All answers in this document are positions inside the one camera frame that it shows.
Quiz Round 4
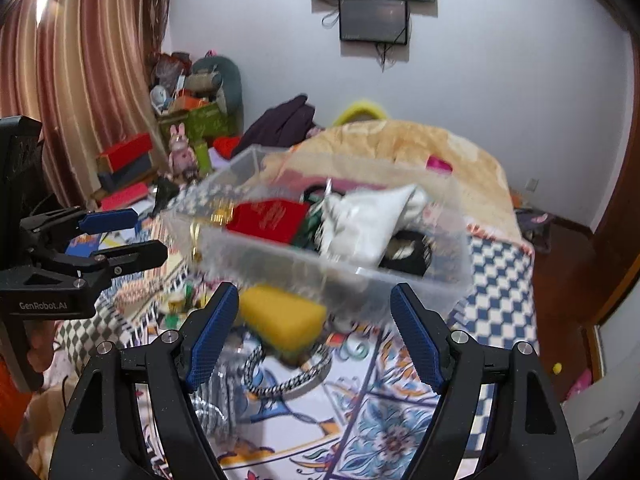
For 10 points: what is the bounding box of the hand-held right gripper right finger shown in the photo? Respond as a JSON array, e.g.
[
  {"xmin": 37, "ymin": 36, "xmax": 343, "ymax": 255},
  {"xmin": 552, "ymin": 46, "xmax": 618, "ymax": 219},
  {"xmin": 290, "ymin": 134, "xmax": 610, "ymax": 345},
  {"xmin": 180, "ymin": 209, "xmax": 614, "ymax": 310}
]
[{"xmin": 390, "ymin": 283, "xmax": 580, "ymax": 480}]

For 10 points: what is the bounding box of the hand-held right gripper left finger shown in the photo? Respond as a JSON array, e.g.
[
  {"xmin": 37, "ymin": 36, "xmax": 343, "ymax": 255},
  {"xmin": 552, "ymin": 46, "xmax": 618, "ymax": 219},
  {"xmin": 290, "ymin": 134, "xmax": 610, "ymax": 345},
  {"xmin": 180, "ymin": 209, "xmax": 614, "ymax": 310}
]
[{"xmin": 49, "ymin": 282, "xmax": 240, "ymax": 480}]

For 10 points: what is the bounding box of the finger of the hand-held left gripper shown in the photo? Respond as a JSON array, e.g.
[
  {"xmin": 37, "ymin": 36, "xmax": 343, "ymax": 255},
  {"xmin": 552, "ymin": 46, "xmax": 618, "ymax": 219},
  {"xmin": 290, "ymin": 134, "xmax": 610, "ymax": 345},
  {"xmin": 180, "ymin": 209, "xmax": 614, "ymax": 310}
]
[
  {"xmin": 65, "ymin": 207, "xmax": 139, "ymax": 235},
  {"xmin": 75, "ymin": 240, "xmax": 168, "ymax": 277}
]

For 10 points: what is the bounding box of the yellow sponge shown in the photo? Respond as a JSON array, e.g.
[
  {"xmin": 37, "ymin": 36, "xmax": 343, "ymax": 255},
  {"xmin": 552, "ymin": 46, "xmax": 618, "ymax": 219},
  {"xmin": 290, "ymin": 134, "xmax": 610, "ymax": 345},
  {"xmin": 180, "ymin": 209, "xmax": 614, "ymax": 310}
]
[{"xmin": 237, "ymin": 284, "xmax": 328, "ymax": 352}]

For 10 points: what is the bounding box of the clear plastic storage box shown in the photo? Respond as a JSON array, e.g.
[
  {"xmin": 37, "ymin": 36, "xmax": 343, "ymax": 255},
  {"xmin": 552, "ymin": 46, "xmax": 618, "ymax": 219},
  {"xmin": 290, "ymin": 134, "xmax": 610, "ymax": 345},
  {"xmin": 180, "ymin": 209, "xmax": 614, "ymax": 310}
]
[{"xmin": 161, "ymin": 144, "xmax": 474, "ymax": 328}]

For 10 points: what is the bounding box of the person's left hand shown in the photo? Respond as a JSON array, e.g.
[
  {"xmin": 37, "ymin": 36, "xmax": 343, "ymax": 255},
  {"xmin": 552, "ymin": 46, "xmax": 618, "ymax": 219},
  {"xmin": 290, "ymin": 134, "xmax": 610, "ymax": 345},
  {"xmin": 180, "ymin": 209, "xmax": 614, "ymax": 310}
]
[{"xmin": 27, "ymin": 320, "xmax": 57, "ymax": 373}]

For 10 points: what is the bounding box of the pink flat box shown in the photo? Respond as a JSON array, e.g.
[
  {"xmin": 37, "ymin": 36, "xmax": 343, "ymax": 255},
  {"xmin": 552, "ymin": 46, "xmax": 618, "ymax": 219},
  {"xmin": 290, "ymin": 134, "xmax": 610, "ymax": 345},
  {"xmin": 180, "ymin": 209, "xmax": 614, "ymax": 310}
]
[{"xmin": 98, "ymin": 182, "xmax": 151, "ymax": 211}]

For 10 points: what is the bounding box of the red gift box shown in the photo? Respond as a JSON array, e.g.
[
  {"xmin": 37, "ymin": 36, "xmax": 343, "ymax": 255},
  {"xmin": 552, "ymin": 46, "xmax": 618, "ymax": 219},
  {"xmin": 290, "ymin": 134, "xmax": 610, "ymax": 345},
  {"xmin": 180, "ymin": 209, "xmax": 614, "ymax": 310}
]
[{"xmin": 96, "ymin": 133, "xmax": 155, "ymax": 173}]

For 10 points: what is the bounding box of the black and white round pouch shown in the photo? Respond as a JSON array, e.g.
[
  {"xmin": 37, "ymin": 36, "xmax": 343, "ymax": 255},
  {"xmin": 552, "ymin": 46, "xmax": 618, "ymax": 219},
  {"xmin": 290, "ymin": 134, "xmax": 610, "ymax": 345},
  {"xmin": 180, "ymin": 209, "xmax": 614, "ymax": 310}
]
[{"xmin": 379, "ymin": 230, "xmax": 434, "ymax": 277}]

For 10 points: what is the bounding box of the blue checkered quilt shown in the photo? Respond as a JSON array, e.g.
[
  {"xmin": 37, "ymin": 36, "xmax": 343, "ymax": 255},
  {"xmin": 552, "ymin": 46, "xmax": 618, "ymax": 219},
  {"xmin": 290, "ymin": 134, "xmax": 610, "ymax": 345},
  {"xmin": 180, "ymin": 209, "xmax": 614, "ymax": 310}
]
[{"xmin": 445, "ymin": 225, "xmax": 539, "ymax": 431}]

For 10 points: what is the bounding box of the pink bunny doll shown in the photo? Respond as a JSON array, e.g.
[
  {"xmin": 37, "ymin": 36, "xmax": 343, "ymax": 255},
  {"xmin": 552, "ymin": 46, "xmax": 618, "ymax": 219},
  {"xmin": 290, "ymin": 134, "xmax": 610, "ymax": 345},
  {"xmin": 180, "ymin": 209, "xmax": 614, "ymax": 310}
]
[{"xmin": 168, "ymin": 123, "xmax": 200, "ymax": 182}]

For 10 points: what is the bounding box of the white cloth bag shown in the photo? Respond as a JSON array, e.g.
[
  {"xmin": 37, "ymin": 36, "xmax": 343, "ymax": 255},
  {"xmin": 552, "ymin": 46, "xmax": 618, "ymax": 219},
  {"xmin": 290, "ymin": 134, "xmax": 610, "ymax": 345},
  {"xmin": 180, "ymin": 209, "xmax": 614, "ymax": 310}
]
[{"xmin": 318, "ymin": 184, "xmax": 431, "ymax": 269}]

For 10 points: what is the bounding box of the patterned bed sheet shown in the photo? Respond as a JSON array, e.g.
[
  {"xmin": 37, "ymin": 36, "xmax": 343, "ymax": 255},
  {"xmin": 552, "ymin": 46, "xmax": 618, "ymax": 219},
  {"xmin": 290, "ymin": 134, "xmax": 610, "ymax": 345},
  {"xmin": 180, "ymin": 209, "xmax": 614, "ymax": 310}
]
[{"xmin": 25, "ymin": 170, "xmax": 538, "ymax": 480}]

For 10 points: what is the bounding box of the green gift box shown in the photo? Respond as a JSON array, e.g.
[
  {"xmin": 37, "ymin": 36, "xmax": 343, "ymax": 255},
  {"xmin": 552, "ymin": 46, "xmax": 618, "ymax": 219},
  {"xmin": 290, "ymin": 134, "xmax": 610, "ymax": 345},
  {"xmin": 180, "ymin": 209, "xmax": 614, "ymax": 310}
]
[{"xmin": 158, "ymin": 102, "xmax": 238, "ymax": 149}]

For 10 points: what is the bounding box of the striped pink curtain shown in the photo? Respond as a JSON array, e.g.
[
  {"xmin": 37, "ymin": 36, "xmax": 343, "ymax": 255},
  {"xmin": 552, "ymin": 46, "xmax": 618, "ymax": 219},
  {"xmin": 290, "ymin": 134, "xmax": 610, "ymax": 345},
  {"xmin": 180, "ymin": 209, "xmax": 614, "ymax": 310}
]
[{"xmin": 0, "ymin": 0, "xmax": 193, "ymax": 211}]

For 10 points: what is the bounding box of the grey plush toy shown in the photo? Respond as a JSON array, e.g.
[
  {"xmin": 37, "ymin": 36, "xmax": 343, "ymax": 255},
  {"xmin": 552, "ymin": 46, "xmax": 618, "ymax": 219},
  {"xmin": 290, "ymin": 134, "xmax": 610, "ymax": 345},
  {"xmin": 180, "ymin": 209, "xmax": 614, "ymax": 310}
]
[{"xmin": 184, "ymin": 55, "xmax": 245, "ymax": 132}]

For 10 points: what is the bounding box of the beige blanket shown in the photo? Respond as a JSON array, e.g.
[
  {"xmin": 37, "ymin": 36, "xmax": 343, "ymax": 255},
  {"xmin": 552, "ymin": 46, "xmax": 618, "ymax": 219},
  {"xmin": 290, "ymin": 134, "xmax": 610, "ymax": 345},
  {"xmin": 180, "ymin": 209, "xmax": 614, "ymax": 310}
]
[{"xmin": 262, "ymin": 119, "xmax": 522, "ymax": 247}]

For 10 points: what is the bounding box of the dark purple garment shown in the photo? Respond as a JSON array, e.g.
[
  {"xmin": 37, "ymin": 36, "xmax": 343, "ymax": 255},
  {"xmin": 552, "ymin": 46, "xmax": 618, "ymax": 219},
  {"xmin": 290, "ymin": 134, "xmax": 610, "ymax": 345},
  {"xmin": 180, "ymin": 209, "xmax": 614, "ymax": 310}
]
[{"xmin": 231, "ymin": 94, "xmax": 318, "ymax": 162}]

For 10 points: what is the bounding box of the yellow plush item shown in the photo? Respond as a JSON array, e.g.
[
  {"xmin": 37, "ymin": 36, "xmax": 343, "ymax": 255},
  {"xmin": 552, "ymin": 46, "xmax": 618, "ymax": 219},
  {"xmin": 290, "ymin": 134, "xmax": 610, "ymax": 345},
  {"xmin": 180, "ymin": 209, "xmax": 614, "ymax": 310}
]
[{"xmin": 332, "ymin": 100, "xmax": 392, "ymax": 128}]

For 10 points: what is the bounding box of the small black monitor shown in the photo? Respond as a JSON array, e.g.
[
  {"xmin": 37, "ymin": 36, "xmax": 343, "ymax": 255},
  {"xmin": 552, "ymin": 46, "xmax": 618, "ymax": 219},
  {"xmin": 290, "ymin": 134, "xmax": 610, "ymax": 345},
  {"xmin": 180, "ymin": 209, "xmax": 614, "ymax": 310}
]
[{"xmin": 338, "ymin": 0, "xmax": 410, "ymax": 44}]

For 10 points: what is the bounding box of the black and white braided rope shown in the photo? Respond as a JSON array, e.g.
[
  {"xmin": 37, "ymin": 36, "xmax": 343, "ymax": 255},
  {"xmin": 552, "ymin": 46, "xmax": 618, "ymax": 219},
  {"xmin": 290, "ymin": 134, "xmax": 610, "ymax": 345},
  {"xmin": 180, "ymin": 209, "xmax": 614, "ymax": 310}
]
[{"xmin": 243, "ymin": 344, "xmax": 333, "ymax": 401}]

